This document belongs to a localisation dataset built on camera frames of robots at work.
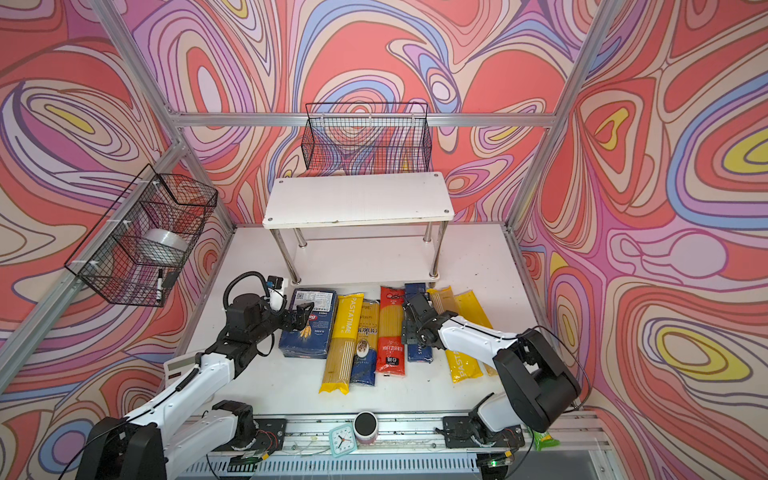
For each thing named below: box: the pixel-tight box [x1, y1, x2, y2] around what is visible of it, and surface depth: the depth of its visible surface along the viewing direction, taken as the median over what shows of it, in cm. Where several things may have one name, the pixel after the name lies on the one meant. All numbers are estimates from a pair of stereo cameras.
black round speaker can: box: [353, 410, 379, 445], surface depth 72 cm
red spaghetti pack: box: [376, 286, 405, 375], surface depth 90 cm
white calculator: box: [163, 354, 196, 387], surface depth 84 cm
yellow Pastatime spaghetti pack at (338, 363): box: [319, 293, 364, 395], surface depth 86 cm
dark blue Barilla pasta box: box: [278, 289, 338, 359], surface depth 86 cm
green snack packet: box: [533, 430, 561, 451], surface depth 73 cm
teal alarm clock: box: [329, 423, 358, 458], surface depth 72 cm
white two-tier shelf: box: [262, 171, 455, 286], surface depth 86 cm
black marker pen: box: [156, 268, 163, 302], surface depth 73 cm
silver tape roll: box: [142, 228, 189, 252], surface depth 75 cm
